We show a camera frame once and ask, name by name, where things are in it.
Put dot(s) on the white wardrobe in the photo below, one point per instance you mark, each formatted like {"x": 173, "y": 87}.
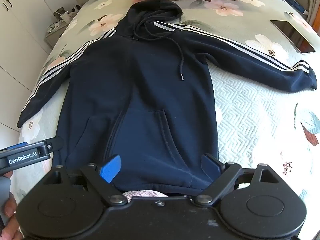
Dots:
{"x": 20, "y": 35}

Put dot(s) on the grey nightstand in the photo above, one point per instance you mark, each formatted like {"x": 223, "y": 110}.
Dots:
{"x": 53, "y": 40}

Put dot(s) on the white cup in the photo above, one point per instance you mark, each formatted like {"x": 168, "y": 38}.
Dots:
{"x": 67, "y": 17}

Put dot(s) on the black smartphone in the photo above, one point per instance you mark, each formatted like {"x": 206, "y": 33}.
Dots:
{"x": 290, "y": 33}

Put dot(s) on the beige curtain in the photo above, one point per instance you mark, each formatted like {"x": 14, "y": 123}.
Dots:
{"x": 313, "y": 7}

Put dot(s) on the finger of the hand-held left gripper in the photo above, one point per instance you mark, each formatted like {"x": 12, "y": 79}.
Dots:
{"x": 56, "y": 143}

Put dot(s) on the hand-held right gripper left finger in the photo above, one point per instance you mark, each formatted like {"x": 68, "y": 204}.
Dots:
{"x": 111, "y": 168}

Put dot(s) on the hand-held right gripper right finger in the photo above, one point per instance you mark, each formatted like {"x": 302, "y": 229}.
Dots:
{"x": 209, "y": 167}

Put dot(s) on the person's left hand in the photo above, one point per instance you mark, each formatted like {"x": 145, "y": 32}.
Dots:
{"x": 10, "y": 230}

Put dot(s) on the pink fleece cloth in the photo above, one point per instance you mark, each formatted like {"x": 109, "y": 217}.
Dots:
{"x": 140, "y": 195}

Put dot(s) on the navy striped hoodie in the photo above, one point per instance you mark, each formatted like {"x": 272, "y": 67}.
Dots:
{"x": 150, "y": 80}

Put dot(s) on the floral bedspread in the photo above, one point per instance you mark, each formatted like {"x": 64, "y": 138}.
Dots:
{"x": 250, "y": 110}

